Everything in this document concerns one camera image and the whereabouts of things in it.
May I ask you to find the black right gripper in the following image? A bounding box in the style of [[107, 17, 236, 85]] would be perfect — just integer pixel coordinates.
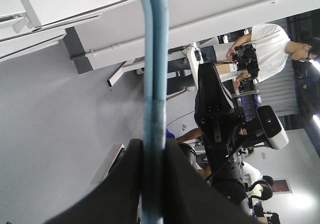
[[194, 62, 245, 159]]

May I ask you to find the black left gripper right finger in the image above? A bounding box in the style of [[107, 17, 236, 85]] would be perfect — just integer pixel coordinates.
[[162, 138, 258, 223]]

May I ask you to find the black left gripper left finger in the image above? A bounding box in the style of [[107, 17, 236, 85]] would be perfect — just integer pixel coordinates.
[[46, 139, 144, 223]]

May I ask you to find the light blue plastic basket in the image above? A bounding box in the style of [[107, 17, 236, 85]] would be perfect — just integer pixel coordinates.
[[140, 0, 169, 223]]

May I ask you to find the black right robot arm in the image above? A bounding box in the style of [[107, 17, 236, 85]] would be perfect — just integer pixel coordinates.
[[194, 62, 247, 205]]

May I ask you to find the white desk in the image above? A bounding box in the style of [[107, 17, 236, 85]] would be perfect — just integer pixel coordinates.
[[106, 42, 204, 87]]

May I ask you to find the person in white shirt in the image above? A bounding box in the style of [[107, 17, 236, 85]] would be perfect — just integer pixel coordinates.
[[226, 24, 320, 82]]

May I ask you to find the white store shelving unit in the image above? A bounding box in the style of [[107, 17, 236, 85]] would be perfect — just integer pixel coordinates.
[[0, 0, 135, 62]]

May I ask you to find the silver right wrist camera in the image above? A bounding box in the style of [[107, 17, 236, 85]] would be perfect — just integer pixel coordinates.
[[242, 105, 289, 150]]

